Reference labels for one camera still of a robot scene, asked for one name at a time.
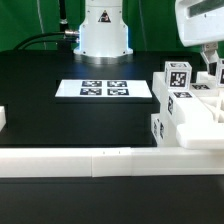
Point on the white tag plate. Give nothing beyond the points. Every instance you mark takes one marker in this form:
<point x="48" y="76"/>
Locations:
<point x="76" y="88"/>

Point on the white chair back frame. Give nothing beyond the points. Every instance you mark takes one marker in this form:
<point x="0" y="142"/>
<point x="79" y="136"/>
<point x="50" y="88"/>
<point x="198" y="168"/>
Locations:
<point x="193" y="118"/>

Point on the white tagged cube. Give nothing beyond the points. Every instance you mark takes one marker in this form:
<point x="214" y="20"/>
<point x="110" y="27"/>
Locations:
<point x="177" y="75"/>
<point x="220" y="73"/>

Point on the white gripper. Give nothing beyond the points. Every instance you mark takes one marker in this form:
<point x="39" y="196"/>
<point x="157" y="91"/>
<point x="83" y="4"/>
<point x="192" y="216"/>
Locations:
<point x="200" y="22"/>

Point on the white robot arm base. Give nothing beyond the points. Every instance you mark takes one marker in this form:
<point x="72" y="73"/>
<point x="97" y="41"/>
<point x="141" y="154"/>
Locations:
<point x="103" y="35"/>

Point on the white U-shaped fence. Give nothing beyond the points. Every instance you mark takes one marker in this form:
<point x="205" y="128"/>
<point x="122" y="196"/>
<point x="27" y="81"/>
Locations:
<point x="67" y="140"/>

